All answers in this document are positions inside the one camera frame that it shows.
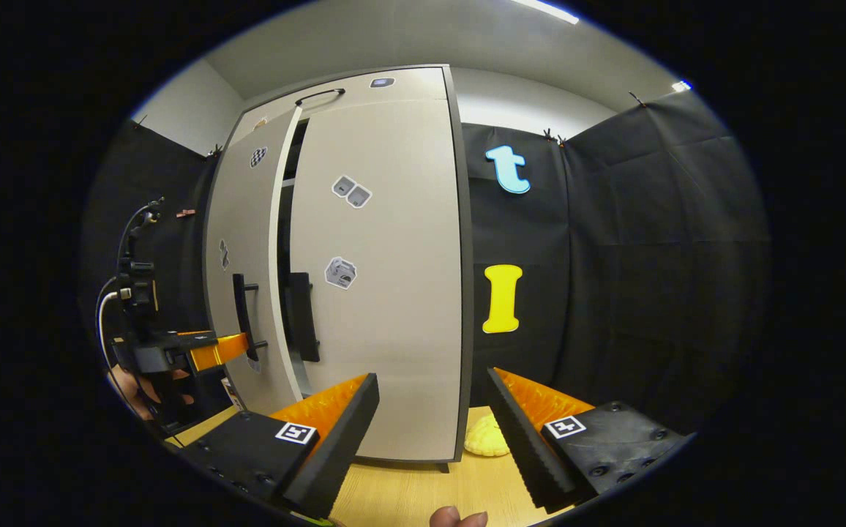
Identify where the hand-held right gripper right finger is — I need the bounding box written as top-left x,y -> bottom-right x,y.
487,367 -> 691,513

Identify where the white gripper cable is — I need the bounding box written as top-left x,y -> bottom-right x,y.
96,291 -> 131,400

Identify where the long ceiling light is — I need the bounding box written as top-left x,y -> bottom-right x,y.
511,0 -> 580,25

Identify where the yellow bumpy bun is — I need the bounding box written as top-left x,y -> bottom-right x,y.
465,414 -> 512,458

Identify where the cube sticker cabinet door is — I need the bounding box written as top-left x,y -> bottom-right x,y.
288,99 -> 464,462

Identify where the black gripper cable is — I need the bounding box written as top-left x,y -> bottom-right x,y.
116,196 -> 166,258

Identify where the grey wooden cabinet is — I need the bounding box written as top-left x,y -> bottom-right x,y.
203,64 -> 475,473

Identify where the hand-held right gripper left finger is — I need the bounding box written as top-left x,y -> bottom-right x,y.
178,372 -> 381,520

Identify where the checkered sticker cabinet door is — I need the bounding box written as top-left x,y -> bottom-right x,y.
205,106 -> 305,418

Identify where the beige cabinet drawer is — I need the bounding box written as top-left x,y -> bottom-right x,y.
236,67 -> 449,125

